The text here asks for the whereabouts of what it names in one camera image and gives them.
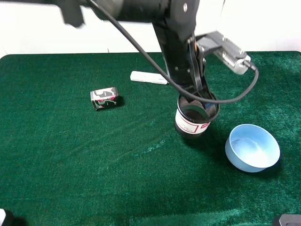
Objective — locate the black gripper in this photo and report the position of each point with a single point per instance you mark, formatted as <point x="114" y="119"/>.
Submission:
<point x="184" y="61"/>

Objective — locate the black mesh pen holder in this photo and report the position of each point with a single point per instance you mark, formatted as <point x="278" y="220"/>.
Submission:
<point x="191" y="124"/>

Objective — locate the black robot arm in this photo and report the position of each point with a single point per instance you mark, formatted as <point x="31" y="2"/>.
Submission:
<point x="138" y="11"/>

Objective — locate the white power strip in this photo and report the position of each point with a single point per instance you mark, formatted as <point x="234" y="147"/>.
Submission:
<point x="154" y="78"/>

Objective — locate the light blue bowl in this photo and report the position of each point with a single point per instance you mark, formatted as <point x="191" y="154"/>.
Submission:
<point x="251" y="148"/>

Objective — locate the black red patterned box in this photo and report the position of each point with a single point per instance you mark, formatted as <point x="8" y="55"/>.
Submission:
<point x="104" y="98"/>

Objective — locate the green velvet tablecloth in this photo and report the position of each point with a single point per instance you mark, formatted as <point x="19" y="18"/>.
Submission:
<point x="62" y="163"/>

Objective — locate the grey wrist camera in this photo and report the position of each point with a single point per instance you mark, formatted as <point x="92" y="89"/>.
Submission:
<point x="227" y="51"/>

